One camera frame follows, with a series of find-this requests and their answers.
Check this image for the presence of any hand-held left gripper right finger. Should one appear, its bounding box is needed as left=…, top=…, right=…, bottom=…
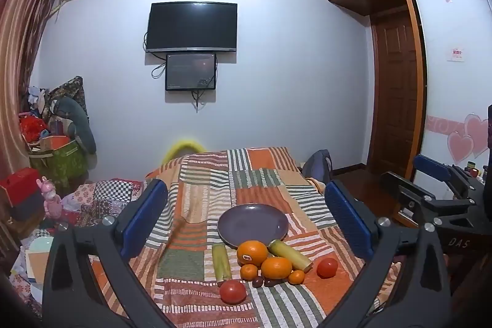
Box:
left=324, top=180, right=452, bottom=328

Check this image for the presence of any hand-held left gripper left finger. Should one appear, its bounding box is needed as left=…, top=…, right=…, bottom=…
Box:
left=42, top=178, right=177, bottom=328

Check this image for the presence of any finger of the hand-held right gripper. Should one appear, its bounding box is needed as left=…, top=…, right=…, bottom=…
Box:
left=379, top=171, right=439, bottom=227
left=413, top=154, right=485, bottom=198

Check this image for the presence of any red tomato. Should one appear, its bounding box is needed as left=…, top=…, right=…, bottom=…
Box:
left=317, top=258, right=339, bottom=279
left=219, top=280, right=247, bottom=305

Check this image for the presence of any yellow-green sugarcane piece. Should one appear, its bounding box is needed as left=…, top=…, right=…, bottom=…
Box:
left=212, top=243, right=232, bottom=282
left=268, top=239, right=313, bottom=272

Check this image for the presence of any medium orange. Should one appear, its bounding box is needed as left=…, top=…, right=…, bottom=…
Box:
left=261, top=257, right=293, bottom=280

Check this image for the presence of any large orange with sticker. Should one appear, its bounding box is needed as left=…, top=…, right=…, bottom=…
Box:
left=236, top=240, right=268, bottom=267

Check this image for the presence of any purple plate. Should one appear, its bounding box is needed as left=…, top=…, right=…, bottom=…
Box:
left=217, top=204, right=290, bottom=251

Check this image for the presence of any checkered patchwork quilt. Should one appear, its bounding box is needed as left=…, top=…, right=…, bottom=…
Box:
left=61, top=178, right=147, bottom=229

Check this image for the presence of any dark blue backpack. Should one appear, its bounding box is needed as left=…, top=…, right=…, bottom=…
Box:
left=302, top=149, right=333, bottom=184

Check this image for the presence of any striped patchwork blanket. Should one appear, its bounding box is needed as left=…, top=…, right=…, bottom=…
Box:
left=88, top=147, right=400, bottom=328

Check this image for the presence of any yellow fuzzy hoop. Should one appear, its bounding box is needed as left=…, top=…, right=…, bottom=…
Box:
left=161, top=138, right=206, bottom=164

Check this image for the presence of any brown wooden door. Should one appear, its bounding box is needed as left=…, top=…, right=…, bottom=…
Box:
left=370, top=11, right=424, bottom=167

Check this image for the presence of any pink toy figure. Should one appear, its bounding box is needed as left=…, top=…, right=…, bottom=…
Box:
left=36, top=177, right=62, bottom=218

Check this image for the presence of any green storage box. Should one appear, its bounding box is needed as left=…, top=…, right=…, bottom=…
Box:
left=29, top=140, right=89, bottom=184

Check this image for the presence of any orange box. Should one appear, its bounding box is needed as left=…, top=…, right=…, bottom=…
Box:
left=40, top=136, right=70, bottom=152

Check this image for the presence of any stack of papers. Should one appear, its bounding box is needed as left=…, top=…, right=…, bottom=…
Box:
left=11, top=236, right=55, bottom=294

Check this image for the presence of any red box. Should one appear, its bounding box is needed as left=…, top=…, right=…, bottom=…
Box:
left=0, top=167, right=41, bottom=207

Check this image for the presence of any red cloth bag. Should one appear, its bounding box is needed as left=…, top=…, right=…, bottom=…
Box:
left=19, top=115, right=49, bottom=144

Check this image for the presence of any white heart-print sliding door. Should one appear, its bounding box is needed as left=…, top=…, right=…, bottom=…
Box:
left=407, top=0, right=492, bottom=192

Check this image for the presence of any dark floral cushion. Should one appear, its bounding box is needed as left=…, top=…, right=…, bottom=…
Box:
left=48, top=75, right=90, bottom=121

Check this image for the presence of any striped pink curtain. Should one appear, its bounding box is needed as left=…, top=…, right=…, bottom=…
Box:
left=0, top=0, right=67, bottom=255

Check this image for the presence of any small black wall monitor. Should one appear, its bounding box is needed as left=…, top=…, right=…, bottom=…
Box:
left=165, top=53, right=216, bottom=91

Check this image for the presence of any black wall television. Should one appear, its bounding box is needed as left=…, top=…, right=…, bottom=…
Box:
left=147, top=1, right=237, bottom=53

